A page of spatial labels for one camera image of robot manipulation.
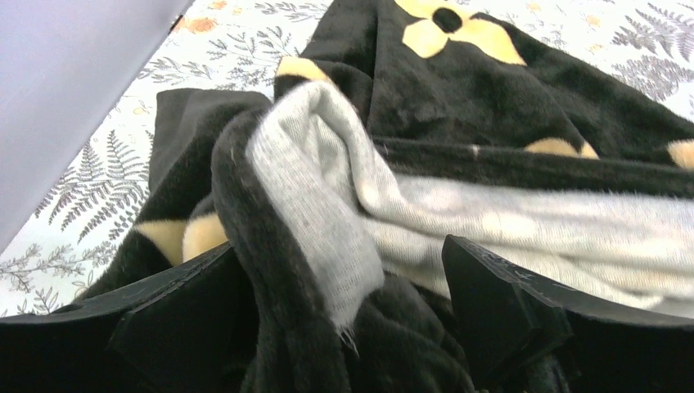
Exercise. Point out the floral patterned table mat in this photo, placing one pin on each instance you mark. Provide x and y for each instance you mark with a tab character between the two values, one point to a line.
73	233

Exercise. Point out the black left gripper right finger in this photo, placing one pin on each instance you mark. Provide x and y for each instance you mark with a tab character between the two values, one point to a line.
523	332

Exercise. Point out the black floral plush pillowcase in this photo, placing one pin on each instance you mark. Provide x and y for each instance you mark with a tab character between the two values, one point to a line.
399	124

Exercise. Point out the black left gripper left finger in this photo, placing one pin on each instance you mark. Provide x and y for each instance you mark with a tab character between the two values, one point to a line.
135	341

